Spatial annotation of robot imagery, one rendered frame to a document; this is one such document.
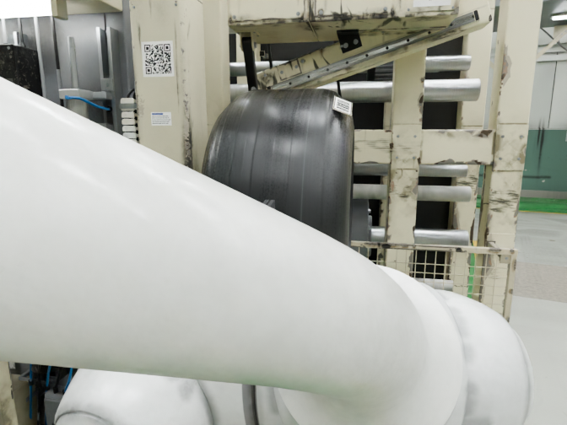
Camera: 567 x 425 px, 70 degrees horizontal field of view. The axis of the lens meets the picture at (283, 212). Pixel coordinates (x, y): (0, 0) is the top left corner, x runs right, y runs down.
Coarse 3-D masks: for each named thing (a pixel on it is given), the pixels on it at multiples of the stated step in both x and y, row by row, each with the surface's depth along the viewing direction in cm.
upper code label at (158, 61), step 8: (168, 40) 89; (144, 48) 90; (152, 48) 90; (160, 48) 89; (168, 48) 89; (144, 56) 90; (152, 56) 90; (160, 56) 90; (168, 56) 90; (144, 64) 91; (152, 64) 91; (160, 64) 90; (168, 64) 90; (144, 72) 91; (152, 72) 91; (160, 72) 90; (168, 72) 90
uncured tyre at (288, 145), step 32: (256, 96) 85; (288, 96) 83; (320, 96) 82; (224, 128) 79; (256, 128) 77; (288, 128) 76; (320, 128) 75; (352, 128) 86; (224, 160) 75; (256, 160) 74; (288, 160) 73; (320, 160) 72; (352, 160) 111; (256, 192) 73; (288, 192) 72; (320, 192) 71; (352, 192) 115; (320, 224) 71
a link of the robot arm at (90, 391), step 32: (96, 384) 23; (128, 384) 23; (160, 384) 23; (192, 384) 24; (224, 384) 25; (64, 416) 23; (96, 416) 22; (128, 416) 22; (160, 416) 22; (192, 416) 24; (224, 416) 25
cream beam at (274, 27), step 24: (240, 0) 109; (264, 0) 108; (288, 0) 107; (312, 0) 106; (336, 0) 105; (360, 0) 104; (384, 0) 103; (408, 0) 102; (456, 0) 100; (240, 24) 111; (264, 24) 110; (288, 24) 110; (312, 24) 110; (336, 24) 110; (360, 24) 110; (384, 24) 110; (408, 24) 110; (432, 24) 110
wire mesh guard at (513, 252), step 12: (468, 252) 125; (480, 252) 124; (492, 252) 124; (504, 252) 123; (516, 252) 123; (396, 264) 131; (432, 264) 129; (444, 276) 129; (480, 276) 127; (492, 300) 127; (504, 312) 127
